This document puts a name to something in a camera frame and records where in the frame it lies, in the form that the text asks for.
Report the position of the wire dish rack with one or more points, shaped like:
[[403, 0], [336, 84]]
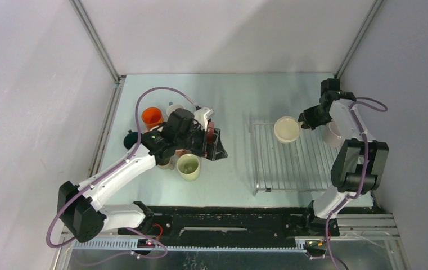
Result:
[[301, 166]]

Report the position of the white lilac mug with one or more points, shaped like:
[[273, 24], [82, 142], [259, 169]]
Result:
[[332, 135]]

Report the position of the cream cup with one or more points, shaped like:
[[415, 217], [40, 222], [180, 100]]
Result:
[[287, 129]]

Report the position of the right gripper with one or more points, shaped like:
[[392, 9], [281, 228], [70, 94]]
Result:
[[306, 116]]

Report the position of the pink patterned mug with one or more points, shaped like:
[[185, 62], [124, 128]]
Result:
[[210, 132]]

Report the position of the pale green cup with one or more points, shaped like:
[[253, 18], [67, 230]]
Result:
[[189, 167]]

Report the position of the beige mug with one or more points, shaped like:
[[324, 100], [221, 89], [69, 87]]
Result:
[[166, 164]]

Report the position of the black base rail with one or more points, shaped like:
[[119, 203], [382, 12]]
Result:
[[232, 226]]

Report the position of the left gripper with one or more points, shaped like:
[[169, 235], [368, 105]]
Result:
[[213, 152]]

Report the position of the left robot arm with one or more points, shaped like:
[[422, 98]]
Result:
[[82, 207]]

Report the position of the light blue mug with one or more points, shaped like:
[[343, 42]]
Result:
[[173, 107]]

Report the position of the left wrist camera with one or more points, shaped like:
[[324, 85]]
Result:
[[203, 115]]

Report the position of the grey cable duct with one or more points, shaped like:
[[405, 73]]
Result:
[[135, 244]]

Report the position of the orange mug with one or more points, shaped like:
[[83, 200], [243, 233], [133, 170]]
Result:
[[152, 117]]

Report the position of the dark green mug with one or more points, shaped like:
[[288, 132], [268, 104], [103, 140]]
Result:
[[130, 139]]

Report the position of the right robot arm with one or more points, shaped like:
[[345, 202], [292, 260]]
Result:
[[360, 163]]

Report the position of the small pink cup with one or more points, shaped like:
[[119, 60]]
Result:
[[180, 153]]

